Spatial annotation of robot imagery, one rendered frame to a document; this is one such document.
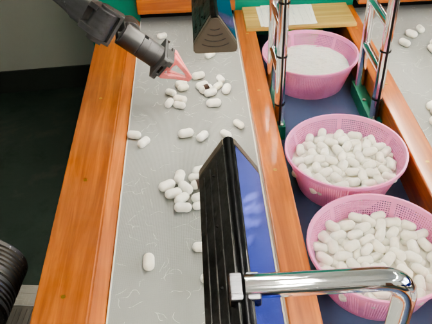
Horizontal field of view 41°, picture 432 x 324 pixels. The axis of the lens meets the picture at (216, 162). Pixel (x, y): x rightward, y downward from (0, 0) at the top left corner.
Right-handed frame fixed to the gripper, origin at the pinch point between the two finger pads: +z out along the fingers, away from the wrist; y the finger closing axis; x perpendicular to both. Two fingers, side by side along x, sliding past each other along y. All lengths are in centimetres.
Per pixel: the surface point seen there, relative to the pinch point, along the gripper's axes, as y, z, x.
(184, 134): -15.3, 3.1, 5.5
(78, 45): 134, -6, 80
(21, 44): 132, -28, 95
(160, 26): 44.7, -2.3, 11.0
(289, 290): -90, -10, -29
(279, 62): -7.6, 11.6, -19.3
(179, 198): -37.7, 2.3, 6.3
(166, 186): -33.5, 0.3, 8.2
